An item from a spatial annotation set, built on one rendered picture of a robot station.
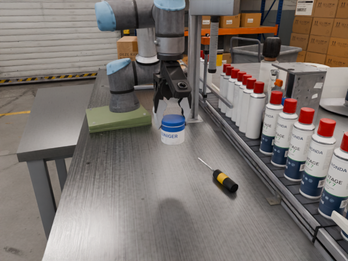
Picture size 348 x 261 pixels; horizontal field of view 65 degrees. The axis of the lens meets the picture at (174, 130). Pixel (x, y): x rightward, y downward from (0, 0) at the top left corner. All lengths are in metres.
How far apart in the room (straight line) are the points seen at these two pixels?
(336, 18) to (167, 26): 4.12
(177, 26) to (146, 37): 0.53
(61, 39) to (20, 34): 0.65
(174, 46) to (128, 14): 0.16
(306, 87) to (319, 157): 0.28
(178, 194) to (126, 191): 0.15
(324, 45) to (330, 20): 0.34
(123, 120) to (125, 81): 0.20
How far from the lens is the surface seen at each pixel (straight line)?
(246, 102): 1.03
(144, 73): 1.30
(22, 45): 5.56
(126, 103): 1.31
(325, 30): 4.81
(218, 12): 1.11
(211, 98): 1.46
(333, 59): 4.71
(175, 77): 0.70
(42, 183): 1.25
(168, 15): 0.72
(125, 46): 1.77
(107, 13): 0.80
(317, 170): 0.74
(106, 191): 0.84
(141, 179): 0.87
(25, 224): 2.16
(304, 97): 0.94
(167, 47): 0.72
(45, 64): 5.57
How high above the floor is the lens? 1.33
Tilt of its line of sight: 25 degrees down
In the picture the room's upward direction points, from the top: straight up
